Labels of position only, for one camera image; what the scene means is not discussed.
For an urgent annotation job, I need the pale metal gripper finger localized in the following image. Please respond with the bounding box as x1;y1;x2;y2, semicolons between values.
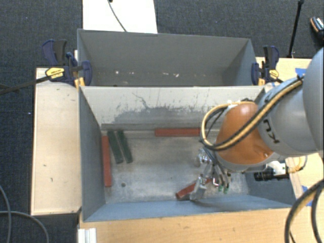
189;177;208;201

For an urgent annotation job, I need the red-brown block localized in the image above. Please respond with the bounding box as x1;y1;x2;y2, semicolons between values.
101;135;113;188
175;179;212;201
154;128;202;137

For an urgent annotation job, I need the grey metal bin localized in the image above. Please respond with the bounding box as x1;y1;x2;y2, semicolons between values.
76;28;297;223

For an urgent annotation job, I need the dark green flat block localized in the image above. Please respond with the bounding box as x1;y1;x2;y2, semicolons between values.
116;130;134;164
107;130;125;165

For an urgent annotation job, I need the pale wood flat board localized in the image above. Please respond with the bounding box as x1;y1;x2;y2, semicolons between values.
30;67;83;216

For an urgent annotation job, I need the black cylinder on white bracket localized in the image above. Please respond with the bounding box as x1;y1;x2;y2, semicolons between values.
254;161;291;182

